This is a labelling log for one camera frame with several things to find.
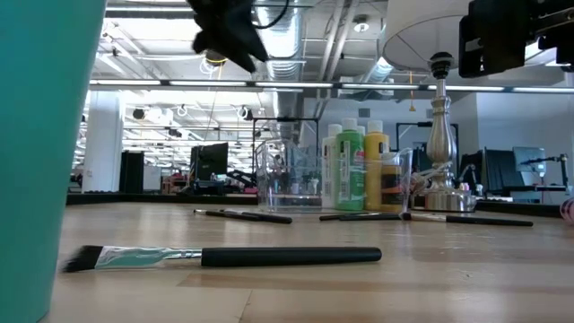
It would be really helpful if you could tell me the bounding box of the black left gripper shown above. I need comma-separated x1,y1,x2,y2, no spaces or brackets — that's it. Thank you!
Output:
186,0,270,74

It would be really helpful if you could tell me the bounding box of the clear plastic bin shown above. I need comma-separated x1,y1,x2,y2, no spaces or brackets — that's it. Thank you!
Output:
255,138,414,214

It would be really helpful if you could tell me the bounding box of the green paint bottle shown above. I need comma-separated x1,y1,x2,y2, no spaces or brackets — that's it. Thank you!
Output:
335,118,366,212

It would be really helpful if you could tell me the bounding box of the small ochre paint bottle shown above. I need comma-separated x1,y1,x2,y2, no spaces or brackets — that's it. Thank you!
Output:
380,152,404,213

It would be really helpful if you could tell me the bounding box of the black Solve print brush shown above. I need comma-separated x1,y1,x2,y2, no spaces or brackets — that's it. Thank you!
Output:
61,244,384,274

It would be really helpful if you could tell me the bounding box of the small pink paint bottle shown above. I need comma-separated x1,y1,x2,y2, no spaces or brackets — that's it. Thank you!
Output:
560,198,574,225

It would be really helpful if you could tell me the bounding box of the black background monitor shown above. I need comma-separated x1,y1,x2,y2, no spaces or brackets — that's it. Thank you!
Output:
189,142,230,183

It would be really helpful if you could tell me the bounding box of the grey background monitor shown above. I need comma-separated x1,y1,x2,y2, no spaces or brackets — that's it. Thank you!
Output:
512,145,548,179

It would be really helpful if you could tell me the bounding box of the black partition panel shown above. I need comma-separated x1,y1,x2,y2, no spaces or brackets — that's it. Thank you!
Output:
459,149,515,189

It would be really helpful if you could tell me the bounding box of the black background cabinet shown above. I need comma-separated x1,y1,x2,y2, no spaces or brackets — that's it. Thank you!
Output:
117,150,146,195

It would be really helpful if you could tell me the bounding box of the teal plastic cup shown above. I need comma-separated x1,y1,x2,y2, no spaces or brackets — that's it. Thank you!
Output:
0,0,109,323

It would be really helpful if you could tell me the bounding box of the silver ceiling duct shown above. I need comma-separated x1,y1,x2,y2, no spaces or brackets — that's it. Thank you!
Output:
255,0,311,140

